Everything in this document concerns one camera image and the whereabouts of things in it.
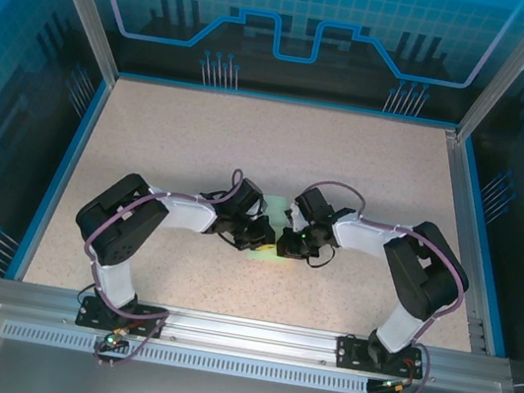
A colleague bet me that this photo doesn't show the light green paper sheet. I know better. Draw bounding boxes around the light green paper sheet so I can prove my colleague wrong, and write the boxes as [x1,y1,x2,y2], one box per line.
[244,190,294,267]

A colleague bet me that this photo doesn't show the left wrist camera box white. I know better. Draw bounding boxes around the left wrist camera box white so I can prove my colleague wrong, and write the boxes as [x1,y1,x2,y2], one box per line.
[247,196,271,222]

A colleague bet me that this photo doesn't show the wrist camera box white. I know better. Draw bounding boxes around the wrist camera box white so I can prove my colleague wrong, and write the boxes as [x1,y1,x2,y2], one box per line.
[247,196,271,222]
[286,202,309,230]

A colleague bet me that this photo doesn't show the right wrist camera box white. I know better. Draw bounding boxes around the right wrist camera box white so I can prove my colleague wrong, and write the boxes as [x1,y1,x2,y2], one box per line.
[286,202,309,230]

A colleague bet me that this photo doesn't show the aluminium mounting rail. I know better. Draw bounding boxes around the aluminium mounting rail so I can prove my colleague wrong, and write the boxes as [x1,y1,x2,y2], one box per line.
[0,278,514,393]

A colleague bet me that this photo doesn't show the slotted grey cable duct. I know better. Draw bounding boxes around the slotted grey cable duct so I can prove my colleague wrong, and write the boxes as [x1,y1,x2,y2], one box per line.
[0,320,376,393]

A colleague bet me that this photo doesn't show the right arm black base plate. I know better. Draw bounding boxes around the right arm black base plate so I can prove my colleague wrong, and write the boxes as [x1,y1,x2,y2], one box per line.
[333,332,428,381]

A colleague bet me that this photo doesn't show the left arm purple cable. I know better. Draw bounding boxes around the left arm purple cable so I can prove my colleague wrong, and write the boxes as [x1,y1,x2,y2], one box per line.
[65,146,247,383]

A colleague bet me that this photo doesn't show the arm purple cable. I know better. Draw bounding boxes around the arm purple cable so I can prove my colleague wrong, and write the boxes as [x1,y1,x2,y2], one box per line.
[65,146,247,383]
[272,175,486,393]

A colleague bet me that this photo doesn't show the aluminium side rail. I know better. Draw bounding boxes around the aluminium side rail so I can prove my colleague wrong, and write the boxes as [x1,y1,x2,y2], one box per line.
[410,127,524,357]

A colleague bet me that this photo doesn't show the cable connector with light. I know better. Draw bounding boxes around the cable connector with light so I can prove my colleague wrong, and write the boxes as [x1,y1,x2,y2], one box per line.
[380,376,409,393]
[100,328,128,351]

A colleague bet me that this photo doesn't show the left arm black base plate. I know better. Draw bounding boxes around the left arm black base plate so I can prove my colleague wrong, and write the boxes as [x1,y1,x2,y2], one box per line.
[74,295,169,341]

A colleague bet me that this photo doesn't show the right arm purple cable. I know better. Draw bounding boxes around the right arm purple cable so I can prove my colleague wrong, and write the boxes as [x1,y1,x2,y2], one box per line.
[272,175,486,393]

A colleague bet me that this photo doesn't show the aluminium frame post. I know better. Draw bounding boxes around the aluminium frame post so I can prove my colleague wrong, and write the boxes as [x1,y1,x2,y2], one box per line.
[453,0,524,152]
[18,0,133,85]

